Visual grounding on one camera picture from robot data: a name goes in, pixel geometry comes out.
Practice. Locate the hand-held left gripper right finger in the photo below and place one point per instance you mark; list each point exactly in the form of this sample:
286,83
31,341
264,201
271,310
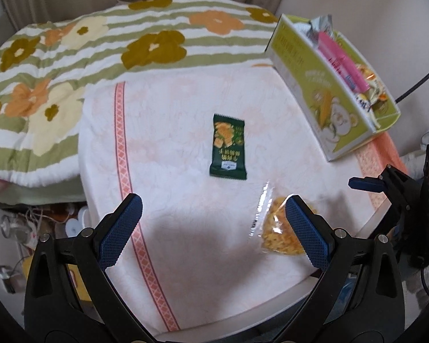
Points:
307,230

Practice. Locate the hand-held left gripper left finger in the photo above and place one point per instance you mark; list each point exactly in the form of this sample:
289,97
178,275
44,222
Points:
121,228

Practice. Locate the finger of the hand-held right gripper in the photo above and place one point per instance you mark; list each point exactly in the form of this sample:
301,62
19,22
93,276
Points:
366,184
400,232

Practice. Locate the clear bag of yellow snacks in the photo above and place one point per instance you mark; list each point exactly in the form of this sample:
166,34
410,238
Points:
275,235

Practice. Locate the dark green snack packet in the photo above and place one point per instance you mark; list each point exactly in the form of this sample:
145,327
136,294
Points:
228,150

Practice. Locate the green cardboard box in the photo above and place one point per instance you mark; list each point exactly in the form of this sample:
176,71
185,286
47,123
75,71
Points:
307,75

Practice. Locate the pink snack packet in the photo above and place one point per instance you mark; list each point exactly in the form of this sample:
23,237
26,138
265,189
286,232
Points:
339,60

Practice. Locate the white round lid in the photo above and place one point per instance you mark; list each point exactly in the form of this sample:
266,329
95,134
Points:
77,223

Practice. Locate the glass jar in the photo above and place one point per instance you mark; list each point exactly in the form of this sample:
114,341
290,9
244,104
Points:
14,230

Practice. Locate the pink patterned tablecloth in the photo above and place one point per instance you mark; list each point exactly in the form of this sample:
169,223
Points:
182,132

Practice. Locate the floral striped blanket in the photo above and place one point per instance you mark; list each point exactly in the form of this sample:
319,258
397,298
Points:
75,64

